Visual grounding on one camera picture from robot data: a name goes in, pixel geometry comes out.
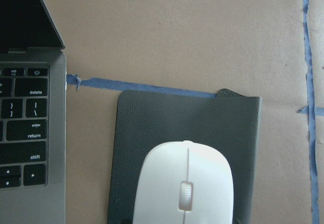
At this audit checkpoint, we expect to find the white computer mouse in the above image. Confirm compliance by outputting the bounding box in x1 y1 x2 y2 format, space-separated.
133 141 234 223

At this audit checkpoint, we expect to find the black mouse pad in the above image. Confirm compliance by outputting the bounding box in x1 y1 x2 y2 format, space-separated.
107 89 262 223

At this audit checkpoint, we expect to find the grey laptop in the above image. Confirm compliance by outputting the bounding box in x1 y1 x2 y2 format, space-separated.
1 0 66 223

